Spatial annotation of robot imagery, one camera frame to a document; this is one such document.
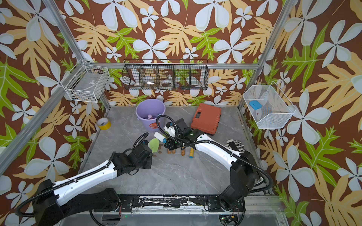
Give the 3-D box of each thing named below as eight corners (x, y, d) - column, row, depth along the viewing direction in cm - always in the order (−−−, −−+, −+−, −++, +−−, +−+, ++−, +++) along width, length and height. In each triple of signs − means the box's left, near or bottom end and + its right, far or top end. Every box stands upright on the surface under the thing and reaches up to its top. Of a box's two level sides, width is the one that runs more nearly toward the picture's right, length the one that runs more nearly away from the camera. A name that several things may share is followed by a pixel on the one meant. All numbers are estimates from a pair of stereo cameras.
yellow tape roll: (97, 130, 109) (94, 126, 105) (101, 121, 114) (98, 117, 110) (110, 130, 109) (107, 126, 105) (113, 121, 114) (111, 117, 110)
